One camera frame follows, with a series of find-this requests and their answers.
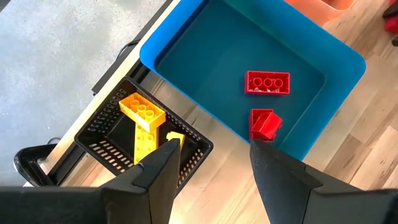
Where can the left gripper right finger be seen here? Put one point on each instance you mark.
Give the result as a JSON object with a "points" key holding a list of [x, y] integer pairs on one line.
{"points": [[280, 186]]}

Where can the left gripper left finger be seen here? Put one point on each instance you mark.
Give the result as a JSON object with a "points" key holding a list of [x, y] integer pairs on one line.
{"points": [[155, 186]]}

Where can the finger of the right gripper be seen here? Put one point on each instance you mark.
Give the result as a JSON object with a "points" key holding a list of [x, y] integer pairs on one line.
{"points": [[395, 42], [392, 11]]}

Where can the yellow two-by-four toy brick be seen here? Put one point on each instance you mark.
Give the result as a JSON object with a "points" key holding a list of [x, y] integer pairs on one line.
{"points": [[175, 136]]}

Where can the small red toy brick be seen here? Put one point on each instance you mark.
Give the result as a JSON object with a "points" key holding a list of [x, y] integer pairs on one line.
{"points": [[272, 126], [253, 116]]}

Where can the orange-yellow toy brick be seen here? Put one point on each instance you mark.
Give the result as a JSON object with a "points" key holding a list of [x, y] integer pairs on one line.
{"points": [[154, 121]]}

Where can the red two-by-four toy brick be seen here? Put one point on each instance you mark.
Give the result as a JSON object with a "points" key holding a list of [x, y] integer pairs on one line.
{"points": [[267, 82]]}

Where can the black mesh basket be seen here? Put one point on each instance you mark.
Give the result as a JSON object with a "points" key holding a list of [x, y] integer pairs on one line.
{"points": [[121, 140]]}

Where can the orange translucent plastic bin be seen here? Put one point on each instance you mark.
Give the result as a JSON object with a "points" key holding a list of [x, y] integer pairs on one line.
{"points": [[317, 11]]}

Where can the blue plastic bin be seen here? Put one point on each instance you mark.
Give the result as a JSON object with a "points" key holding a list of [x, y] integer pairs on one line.
{"points": [[217, 46]]}

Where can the black clamp bracket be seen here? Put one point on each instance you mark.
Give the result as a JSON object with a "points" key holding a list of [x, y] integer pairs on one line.
{"points": [[25, 168]]}

